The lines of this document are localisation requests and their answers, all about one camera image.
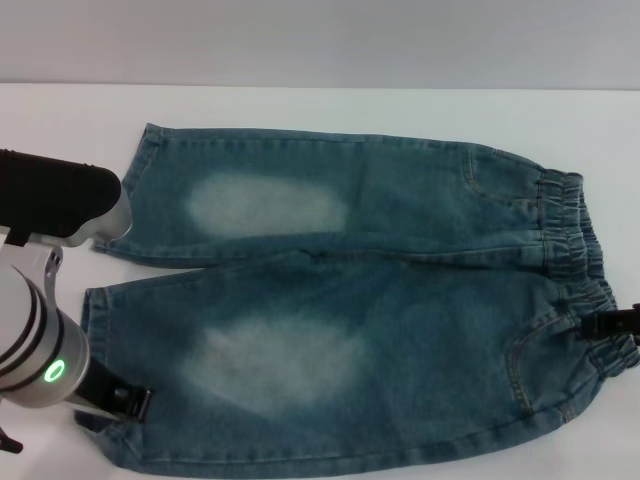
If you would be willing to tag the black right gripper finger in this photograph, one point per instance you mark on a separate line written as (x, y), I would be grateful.
(607, 324)

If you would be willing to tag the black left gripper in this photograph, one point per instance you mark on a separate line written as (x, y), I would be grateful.
(97, 387)

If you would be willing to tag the blue denim shorts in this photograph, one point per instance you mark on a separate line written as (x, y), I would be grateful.
(350, 325)

